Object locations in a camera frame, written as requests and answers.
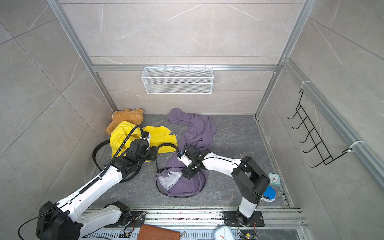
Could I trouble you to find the yellow trousers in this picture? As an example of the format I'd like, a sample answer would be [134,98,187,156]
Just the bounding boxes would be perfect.
[110,121,178,157]

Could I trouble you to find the purple jacket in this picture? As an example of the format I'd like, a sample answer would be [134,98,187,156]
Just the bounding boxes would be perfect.
[156,109,217,198]

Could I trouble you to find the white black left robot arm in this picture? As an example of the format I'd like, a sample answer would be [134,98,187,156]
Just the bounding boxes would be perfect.
[35,126,156,240]

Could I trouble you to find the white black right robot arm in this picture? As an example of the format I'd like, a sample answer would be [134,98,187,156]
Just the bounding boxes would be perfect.
[178,145,271,226]

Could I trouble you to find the brown teddy bear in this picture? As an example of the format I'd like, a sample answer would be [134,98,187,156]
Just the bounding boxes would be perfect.
[106,109,144,136]

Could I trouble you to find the white clock at bottom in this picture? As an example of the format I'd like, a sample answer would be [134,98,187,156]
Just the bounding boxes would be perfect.
[213,226,236,240]

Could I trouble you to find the brown leather wallet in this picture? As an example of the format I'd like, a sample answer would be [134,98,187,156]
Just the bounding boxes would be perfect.
[137,225,181,240]

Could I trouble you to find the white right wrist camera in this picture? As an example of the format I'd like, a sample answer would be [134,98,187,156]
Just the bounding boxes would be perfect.
[178,150,193,167]

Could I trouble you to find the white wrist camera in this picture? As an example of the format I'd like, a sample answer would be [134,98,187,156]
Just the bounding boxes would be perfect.
[178,150,193,167]
[141,130,151,146]

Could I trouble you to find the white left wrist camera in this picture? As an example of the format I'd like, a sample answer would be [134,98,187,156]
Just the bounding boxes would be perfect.
[141,130,151,146]

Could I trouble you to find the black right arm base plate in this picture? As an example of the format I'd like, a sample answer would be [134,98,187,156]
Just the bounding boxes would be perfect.
[222,211,265,227]

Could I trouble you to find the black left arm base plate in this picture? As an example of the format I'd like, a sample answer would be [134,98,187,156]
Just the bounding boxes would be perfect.
[117,211,147,228]

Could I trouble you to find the white wire mesh basket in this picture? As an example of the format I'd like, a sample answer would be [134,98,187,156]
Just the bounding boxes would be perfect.
[142,67,214,95]

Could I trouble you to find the black wire hook rack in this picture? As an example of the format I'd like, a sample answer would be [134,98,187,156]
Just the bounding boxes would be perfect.
[287,89,365,169]

